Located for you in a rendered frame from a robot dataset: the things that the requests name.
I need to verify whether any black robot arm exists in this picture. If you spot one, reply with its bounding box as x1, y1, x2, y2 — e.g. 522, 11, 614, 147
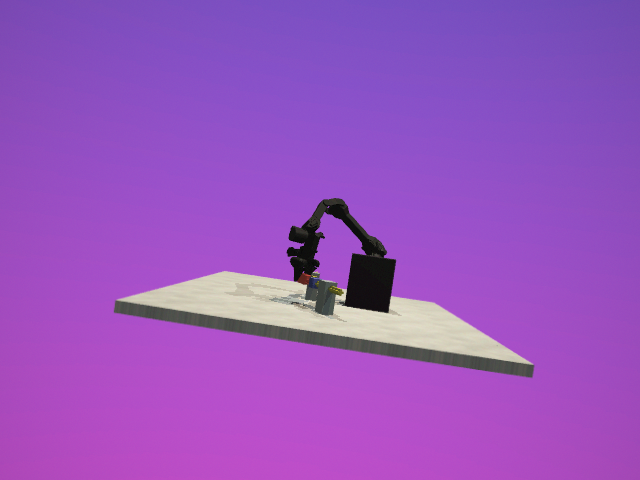
286, 198, 387, 258

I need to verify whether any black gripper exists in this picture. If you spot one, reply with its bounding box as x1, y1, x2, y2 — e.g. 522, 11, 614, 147
290, 244, 320, 282

